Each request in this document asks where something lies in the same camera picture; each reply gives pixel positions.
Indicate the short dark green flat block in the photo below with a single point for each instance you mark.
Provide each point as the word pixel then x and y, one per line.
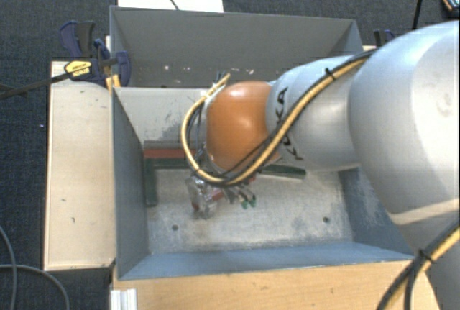
pixel 151 186

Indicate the red-brown flat block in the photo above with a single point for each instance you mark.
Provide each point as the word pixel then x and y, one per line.
pixel 165 152

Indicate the grey metal bin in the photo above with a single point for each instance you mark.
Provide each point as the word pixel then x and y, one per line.
pixel 287 222

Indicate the pale wood board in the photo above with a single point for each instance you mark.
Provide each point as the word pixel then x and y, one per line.
pixel 79 172

